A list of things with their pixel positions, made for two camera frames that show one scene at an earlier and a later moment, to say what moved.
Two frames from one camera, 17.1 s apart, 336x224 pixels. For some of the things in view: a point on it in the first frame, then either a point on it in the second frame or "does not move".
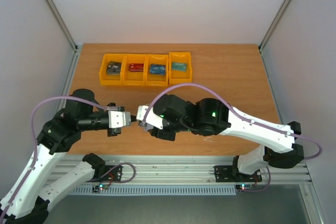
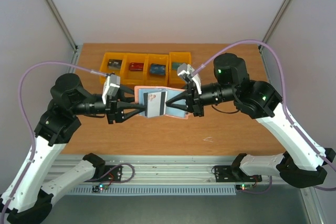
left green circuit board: [101, 187] does not move
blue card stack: [157, 68] does not move
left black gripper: [115, 131] to [112, 105]
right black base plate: [226, 173] does not move
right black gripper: [154, 132] to [195, 101]
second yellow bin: [133, 78] does not move
